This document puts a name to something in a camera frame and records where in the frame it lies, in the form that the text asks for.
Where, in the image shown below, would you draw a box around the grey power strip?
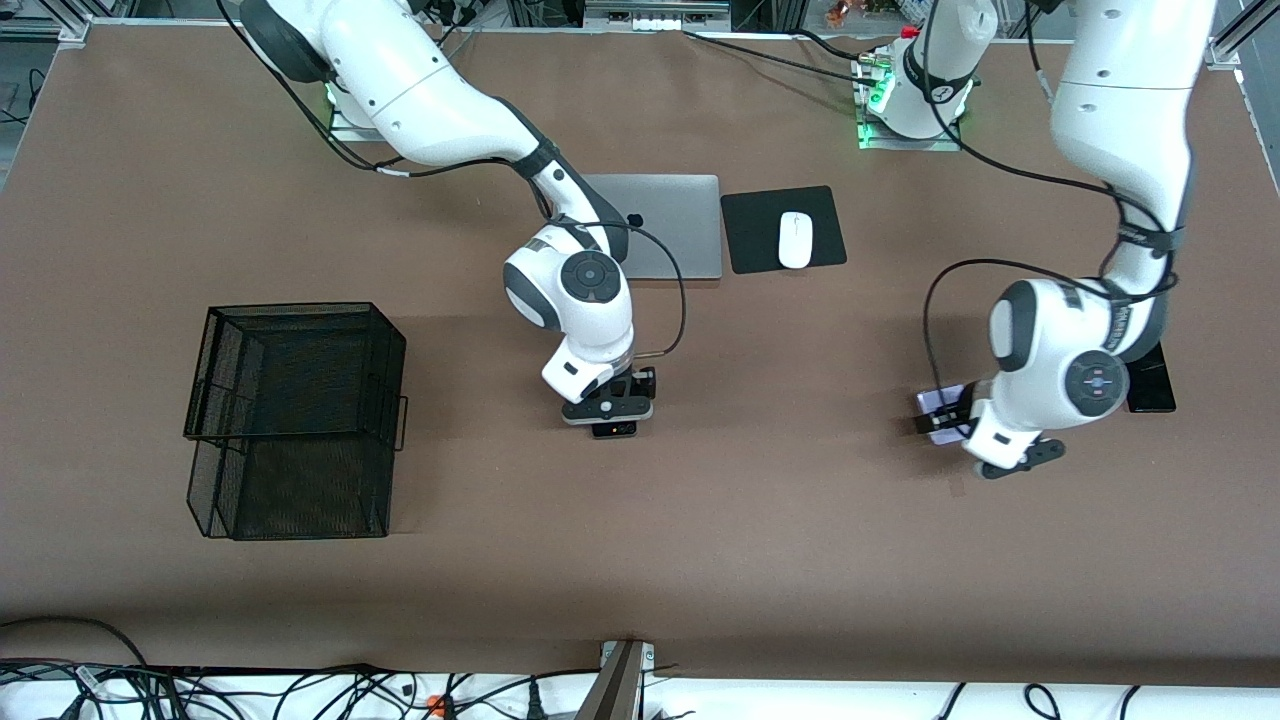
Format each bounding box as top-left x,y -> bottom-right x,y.
583,0 -> 731,33

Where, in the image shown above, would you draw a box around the large black cracked smartphone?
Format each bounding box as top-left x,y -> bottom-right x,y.
1128,345 -> 1178,414

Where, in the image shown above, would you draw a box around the white computer mouse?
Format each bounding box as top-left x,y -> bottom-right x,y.
778,211 -> 814,270

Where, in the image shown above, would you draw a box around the silver closed laptop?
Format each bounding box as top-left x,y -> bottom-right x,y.
585,174 -> 723,281

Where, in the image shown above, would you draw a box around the long black table cable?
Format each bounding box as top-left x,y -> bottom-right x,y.
683,28 -> 876,86

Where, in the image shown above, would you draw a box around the black arched floor cable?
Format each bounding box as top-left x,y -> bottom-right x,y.
0,617 -> 151,669

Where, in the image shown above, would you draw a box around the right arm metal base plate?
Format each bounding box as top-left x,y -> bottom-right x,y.
328,85 -> 381,143

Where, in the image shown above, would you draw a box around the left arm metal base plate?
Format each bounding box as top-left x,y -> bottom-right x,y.
852,50 -> 963,153

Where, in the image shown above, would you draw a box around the black mesh two-tier tray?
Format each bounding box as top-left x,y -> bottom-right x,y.
183,302 -> 409,541

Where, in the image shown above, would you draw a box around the aluminium frame corner bracket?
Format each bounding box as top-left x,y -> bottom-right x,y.
1215,0 -> 1280,71

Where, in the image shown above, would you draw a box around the black mouse pad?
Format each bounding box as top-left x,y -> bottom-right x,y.
720,185 -> 848,275

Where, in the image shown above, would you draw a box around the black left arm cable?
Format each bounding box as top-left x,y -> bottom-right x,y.
920,0 -> 1191,401

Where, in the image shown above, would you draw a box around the short black table cable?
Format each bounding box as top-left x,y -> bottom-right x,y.
795,28 -> 871,63

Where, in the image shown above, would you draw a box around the black base power cables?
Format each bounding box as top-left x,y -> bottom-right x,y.
425,0 -> 483,61

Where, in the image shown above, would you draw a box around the aluminium frame rail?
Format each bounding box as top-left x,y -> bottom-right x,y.
0,15 -> 93,43

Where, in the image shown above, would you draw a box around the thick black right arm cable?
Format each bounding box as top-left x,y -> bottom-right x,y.
215,0 -> 691,358

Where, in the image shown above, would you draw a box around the grey metal camera post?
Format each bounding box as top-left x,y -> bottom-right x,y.
577,640 -> 656,720

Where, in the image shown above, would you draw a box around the lavender flip phone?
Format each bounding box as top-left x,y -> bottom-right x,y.
916,385 -> 973,447

